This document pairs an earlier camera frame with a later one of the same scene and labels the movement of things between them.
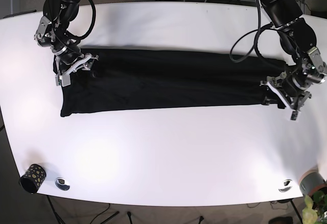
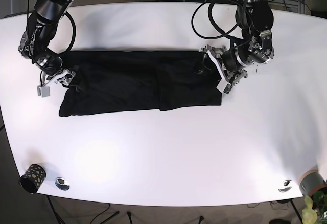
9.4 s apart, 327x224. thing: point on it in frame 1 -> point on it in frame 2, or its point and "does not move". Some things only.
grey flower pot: [310, 181] does not move
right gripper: [294, 103] -> [228, 78]
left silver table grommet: [60, 182] does not move
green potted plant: [315, 211] does not move
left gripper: [64, 79] -> [65, 77]
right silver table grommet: [287, 184] does not move
